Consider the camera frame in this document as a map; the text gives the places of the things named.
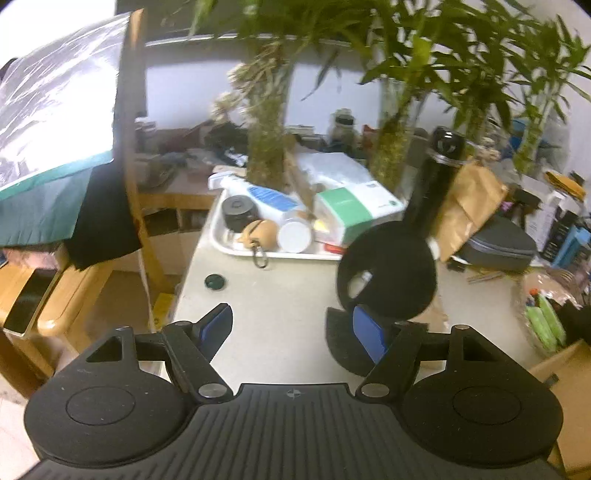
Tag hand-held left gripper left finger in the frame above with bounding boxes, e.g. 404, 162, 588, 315
62, 303, 235, 404

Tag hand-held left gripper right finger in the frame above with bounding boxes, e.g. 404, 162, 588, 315
353, 305, 527, 402

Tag black cap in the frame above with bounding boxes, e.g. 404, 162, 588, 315
324, 220, 438, 377

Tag brown cardboard box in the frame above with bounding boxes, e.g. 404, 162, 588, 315
529, 339, 591, 476

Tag white plastic tray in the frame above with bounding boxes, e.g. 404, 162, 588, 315
210, 189, 352, 261

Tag small black round jar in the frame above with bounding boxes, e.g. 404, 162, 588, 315
222, 195, 259, 234

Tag white capped cup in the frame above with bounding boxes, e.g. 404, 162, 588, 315
277, 210, 315, 254

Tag green white tissue box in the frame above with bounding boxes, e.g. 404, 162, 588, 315
314, 181, 404, 245

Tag wooden side table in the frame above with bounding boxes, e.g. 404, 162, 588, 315
136, 117, 252, 232

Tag white blue bottle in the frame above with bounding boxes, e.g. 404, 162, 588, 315
208, 173, 305, 217

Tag dark cloth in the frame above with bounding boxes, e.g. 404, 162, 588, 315
62, 157, 144, 271

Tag grey zip case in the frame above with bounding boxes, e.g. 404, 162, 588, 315
459, 217, 539, 273

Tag black thermos bottle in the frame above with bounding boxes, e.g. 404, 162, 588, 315
402, 126, 465, 241

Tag brown paper bag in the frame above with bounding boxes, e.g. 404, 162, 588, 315
436, 161, 509, 263

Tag crumpled brown paper wrap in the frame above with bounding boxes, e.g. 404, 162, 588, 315
284, 136, 319, 217

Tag bag with green packets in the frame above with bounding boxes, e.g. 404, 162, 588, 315
517, 268, 591, 356

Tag white plastic bag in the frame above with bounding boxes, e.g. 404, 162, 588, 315
298, 151, 375, 190

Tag glass vase with bamboo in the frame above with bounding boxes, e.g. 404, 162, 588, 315
360, 0, 509, 192
508, 9, 591, 174
438, 14, 522, 148
189, 0, 370, 190

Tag black phone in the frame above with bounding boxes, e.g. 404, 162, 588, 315
2, 268, 58, 334

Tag black cloth pouch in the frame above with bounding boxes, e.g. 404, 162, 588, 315
558, 302, 591, 344

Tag black carton box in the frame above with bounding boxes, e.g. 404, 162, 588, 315
540, 208, 580, 266

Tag white carton box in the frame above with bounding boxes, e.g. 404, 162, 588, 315
526, 187, 561, 241

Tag wooden chair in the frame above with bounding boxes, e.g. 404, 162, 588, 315
0, 9, 218, 393

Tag light blue box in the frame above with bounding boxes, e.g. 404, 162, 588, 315
566, 226, 591, 268

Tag yellow pouch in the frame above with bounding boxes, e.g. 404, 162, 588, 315
545, 170, 587, 197

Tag plastic covered poster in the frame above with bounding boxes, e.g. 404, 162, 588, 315
0, 11, 132, 247

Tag tan round pouch with ring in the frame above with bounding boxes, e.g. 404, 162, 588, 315
238, 219, 280, 252

